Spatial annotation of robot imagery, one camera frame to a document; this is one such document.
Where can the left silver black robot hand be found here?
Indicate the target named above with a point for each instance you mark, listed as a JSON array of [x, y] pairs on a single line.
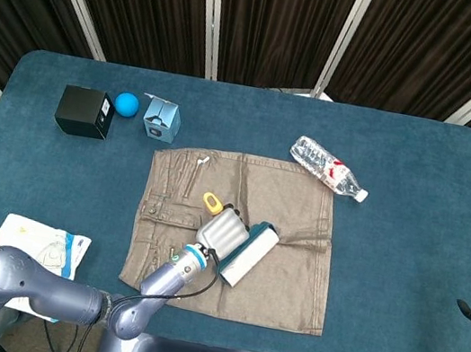
[[225, 231]]

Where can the teal lint roller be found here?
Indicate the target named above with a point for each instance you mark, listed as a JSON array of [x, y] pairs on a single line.
[[251, 252]]

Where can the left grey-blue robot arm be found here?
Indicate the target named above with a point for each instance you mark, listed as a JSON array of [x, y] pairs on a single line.
[[37, 291]]

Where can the grey-brown folded shorts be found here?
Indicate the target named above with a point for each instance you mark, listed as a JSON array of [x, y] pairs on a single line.
[[291, 222]]

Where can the clear plastic water bottle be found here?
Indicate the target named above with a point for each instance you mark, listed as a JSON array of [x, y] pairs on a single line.
[[324, 164]]

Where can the light blue speaker box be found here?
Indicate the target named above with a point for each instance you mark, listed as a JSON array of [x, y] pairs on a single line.
[[162, 122]]

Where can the blue felt table cover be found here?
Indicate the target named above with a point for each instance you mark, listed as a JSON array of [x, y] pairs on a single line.
[[385, 257]]

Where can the blue ball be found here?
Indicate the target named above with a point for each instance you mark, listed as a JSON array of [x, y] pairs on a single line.
[[127, 104]]

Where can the white blue mask package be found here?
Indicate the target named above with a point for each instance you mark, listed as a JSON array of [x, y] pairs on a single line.
[[45, 243]]

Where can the black cardboard box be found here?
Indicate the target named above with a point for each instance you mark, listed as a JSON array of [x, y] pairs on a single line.
[[80, 110]]

